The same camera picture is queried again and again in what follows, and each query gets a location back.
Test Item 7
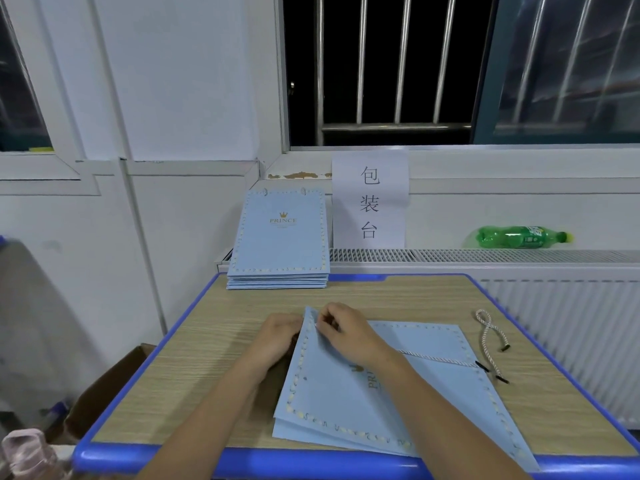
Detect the metal window grille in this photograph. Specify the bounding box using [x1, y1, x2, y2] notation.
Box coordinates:
[280, 0, 491, 146]

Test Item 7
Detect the white framed window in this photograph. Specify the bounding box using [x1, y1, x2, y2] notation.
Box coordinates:
[0, 0, 101, 196]

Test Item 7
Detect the blue-edged wooden desk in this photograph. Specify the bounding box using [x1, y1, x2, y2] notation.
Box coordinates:
[72, 273, 640, 480]

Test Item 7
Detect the person's right forearm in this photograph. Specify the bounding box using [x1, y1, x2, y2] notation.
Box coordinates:
[375, 355, 531, 480]

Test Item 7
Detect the stack of finished blue bags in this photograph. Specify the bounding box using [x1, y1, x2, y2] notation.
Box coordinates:
[227, 279, 330, 286]

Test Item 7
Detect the green plastic bottle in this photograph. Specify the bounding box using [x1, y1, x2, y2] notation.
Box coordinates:
[475, 225, 571, 250]

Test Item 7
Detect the white paper sign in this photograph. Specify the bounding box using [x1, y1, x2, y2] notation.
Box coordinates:
[332, 149, 411, 249]

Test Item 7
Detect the brown cardboard box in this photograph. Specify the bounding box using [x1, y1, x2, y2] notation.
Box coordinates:
[62, 343, 156, 441]

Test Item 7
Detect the person's right hand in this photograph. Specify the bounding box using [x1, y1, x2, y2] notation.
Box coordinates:
[315, 301, 406, 376]

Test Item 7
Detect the teal framed sliding window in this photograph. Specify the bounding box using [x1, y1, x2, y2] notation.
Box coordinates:
[472, 0, 640, 146]

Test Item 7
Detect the pink water bottle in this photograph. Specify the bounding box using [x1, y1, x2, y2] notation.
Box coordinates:
[0, 427, 66, 480]

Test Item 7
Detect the person's left hand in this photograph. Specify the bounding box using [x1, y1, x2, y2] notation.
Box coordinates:
[243, 313, 304, 381]

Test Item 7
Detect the person's left forearm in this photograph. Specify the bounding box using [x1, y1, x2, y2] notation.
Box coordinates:
[140, 365, 276, 480]

